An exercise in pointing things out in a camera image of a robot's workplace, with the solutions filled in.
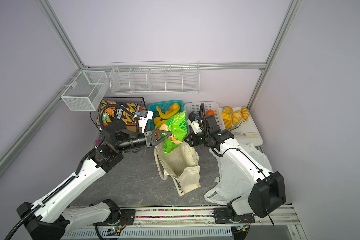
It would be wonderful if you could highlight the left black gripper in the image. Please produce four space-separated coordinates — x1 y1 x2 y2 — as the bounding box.
116 128 171 152

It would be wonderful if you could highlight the green chips bag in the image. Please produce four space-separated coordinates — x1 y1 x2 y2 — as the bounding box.
160 111 188 156

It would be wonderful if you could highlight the cream canvas tote bag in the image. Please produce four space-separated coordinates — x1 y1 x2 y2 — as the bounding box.
154 142 201 196

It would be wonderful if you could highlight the white plastic grocery bag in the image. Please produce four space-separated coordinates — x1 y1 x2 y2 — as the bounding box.
204 143 273 205

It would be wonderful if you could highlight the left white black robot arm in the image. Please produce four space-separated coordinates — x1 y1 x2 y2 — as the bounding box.
5 103 172 240

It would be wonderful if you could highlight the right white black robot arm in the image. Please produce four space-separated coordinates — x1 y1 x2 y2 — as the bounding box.
185 103 286 223

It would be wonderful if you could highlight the single yellow banana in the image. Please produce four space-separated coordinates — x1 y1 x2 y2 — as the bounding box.
156 103 181 120

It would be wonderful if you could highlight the teal plastic fruit basket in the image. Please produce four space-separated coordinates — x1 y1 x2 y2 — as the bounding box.
147 100 184 130

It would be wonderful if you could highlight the orange tangerine in white basket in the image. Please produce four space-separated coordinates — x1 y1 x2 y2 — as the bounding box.
206 110 215 116

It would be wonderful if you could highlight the white plastic vegetable basket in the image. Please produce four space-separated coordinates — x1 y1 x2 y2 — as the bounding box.
184 101 228 133

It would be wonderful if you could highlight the croissant middle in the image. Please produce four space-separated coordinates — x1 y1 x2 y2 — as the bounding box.
232 111 243 125

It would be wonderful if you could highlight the white tray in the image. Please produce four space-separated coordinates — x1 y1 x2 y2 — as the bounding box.
220 107 264 146

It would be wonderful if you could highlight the croissant right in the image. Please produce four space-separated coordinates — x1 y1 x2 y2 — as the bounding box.
241 107 250 120

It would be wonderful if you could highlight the black yellow chips bag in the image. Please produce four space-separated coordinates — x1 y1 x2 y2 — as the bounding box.
98 100 140 127

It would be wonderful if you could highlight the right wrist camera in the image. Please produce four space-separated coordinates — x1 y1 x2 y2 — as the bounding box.
187 113 202 134

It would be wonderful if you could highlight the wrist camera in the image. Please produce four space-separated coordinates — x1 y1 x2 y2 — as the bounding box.
138 109 154 133
187 113 202 134

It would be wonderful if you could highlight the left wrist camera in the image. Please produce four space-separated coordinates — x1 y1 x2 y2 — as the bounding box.
138 109 154 133

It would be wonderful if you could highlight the black wire wooden shelf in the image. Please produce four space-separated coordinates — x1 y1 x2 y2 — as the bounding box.
90 97 147 133

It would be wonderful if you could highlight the white wire wall rack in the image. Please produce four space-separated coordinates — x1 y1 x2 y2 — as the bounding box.
110 61 201 94

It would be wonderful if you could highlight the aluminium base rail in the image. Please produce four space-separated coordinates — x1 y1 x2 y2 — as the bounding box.
60 205 307 240

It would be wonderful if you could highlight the white mesh wall basket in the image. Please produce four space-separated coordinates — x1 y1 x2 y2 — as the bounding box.
61 71 110 112

